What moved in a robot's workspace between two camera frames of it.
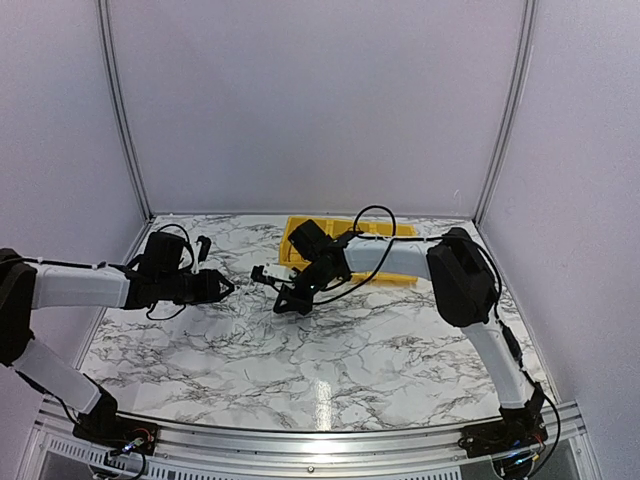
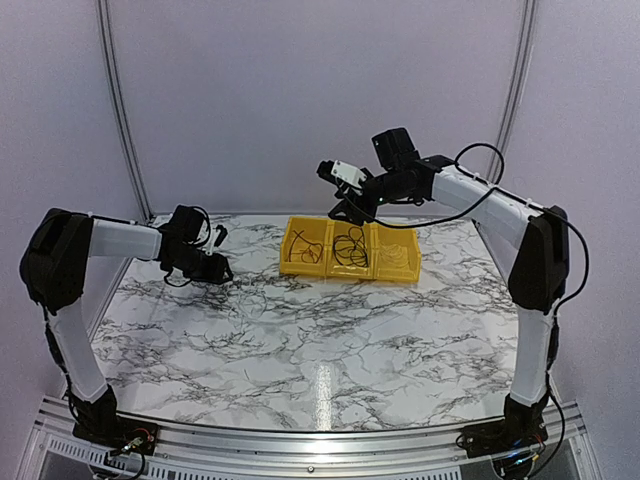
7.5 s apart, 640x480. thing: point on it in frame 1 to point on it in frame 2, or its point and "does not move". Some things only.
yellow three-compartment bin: (289, 255) does not move
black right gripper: (295, 302) to (354, 211)
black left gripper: (209, 290) to (214, 274)
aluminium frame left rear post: (110, 55) does not move
